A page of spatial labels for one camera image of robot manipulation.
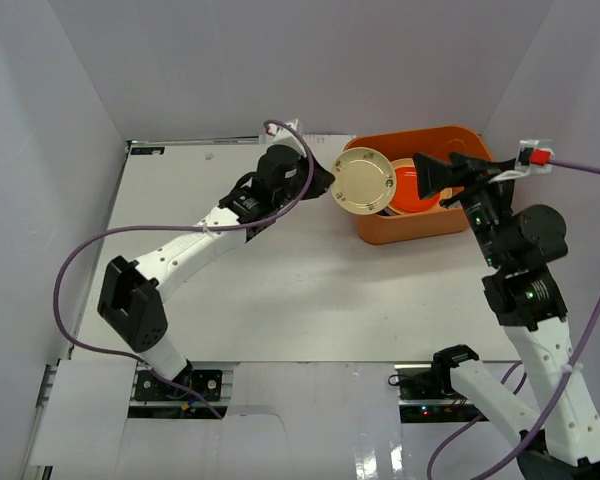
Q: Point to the black label sticker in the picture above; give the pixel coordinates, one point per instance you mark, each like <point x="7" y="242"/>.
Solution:
<point x="146" y="151"/>

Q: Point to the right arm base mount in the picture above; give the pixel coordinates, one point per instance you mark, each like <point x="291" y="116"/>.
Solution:
<point x="421" y="400"/>

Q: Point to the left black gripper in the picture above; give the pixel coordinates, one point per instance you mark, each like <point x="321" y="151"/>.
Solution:
<point x="309" y="175"/>

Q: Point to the yellow round plate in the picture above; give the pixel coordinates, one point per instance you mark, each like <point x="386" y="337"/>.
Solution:
<point x="444" y="194"/>

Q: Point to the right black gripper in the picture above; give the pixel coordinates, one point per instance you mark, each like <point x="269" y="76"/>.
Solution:
<point x="433" y="175"/>

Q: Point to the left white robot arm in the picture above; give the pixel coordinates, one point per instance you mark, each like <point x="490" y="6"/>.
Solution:
<point x="133" y="293"/>

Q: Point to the white paper sheet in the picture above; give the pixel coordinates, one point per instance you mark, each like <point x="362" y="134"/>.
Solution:
<point x="337" y="140"/>

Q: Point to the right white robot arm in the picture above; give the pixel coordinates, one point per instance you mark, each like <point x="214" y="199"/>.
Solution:
<point x="560" y="437"/>

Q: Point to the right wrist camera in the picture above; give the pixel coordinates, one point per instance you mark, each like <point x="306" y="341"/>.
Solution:
<point x="535" y="156"/>

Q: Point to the small orange round plate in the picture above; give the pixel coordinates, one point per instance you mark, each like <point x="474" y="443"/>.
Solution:
<point x="406" y="198"/>

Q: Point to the orange plastic bin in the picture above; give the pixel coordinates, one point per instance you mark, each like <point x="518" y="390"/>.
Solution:
<point x="438" y="142"/>

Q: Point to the small beige patterned plate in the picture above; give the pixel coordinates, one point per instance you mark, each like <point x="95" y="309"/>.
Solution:
<point x="364" y="181"/>

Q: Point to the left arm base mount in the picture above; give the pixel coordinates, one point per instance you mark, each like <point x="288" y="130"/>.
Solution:
<point x="206" y="382"/>

